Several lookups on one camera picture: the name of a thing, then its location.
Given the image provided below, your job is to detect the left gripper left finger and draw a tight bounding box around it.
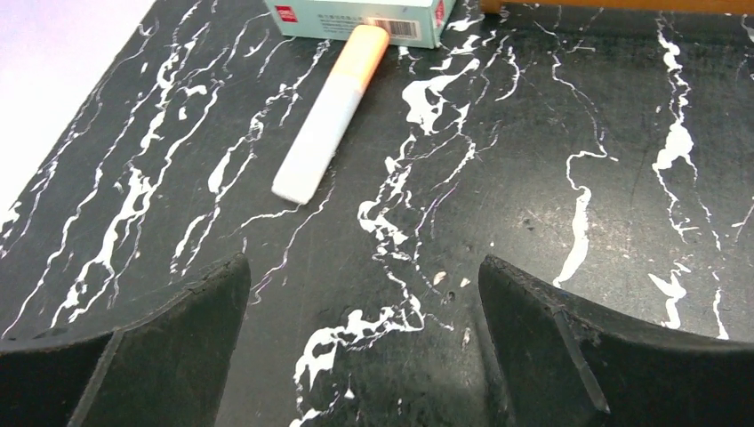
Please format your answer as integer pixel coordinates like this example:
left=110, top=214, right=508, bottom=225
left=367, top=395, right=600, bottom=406
left=1, top=254, right=251, bottom=426

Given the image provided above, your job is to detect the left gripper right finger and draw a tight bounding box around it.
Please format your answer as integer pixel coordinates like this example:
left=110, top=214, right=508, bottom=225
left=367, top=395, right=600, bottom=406
left=477, top=255, right=753, bottom=426

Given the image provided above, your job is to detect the orange white tube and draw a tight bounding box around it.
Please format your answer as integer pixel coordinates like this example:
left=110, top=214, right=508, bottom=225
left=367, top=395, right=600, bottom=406
left=271, top=25, right=389, bottom=205

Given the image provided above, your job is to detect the orange wooden shelf rack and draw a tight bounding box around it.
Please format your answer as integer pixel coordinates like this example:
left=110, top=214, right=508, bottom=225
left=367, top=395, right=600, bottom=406
left=477, top=0, right=753, bottom=14

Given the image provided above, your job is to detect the white red small box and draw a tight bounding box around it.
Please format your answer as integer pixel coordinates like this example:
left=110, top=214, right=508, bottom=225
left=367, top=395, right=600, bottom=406
left=265, top=0, right=456, bottom=49

